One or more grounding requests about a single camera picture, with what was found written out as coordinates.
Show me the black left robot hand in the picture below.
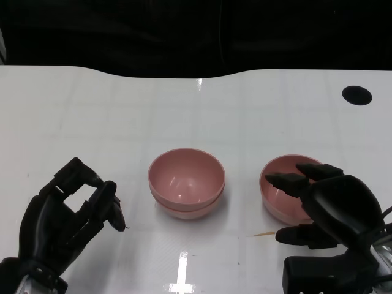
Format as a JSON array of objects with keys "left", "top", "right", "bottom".
[{"left": 18, "top": 157, "right": 128, "bottom": 273}]

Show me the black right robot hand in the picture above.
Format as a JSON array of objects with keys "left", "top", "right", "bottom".
[{"left": 265, "top": 163, "right": 387, "bottom": 254}]

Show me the black backdrop curtain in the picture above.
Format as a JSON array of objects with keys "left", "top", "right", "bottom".
[{"left": 0, "top": 0, "right": 392, "bottom": 79}]

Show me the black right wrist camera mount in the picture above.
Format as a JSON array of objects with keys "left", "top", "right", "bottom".
[{"left": 281, "top": 251, "right": 380, "bottom": 294}]

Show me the pink bowl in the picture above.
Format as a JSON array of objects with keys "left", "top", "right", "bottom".
[
  {"left": 259, "top": 154, "right": 325, "bottom": 224},
  {"left": 148, "top": 148, "right": 227, "bottom": 208},
  {"left": 149, "top": 185, "right": 226, "bottom": 221}
]

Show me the black round table grommet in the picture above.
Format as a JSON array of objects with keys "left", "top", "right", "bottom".
[{"left": 342, "top": 85, "right": 373, "bottom": 106}]

